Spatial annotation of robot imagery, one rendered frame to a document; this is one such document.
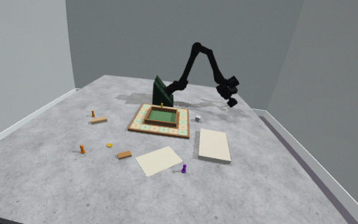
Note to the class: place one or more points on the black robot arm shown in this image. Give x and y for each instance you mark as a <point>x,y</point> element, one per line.
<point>218,77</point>

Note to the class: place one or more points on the cream flat rectangular card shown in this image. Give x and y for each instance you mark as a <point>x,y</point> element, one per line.
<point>213,146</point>

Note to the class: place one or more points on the cream paper sheet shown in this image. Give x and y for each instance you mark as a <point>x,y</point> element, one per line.
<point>158,160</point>

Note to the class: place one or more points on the tan wooden bar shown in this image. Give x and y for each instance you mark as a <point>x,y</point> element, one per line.
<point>98,120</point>

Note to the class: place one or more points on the white die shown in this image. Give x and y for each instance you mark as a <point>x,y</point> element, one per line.
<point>198,118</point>

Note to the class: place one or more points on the brown wooden block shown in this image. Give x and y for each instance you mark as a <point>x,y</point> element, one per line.
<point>124,155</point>

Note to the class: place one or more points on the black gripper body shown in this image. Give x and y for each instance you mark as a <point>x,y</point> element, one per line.
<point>231,101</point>

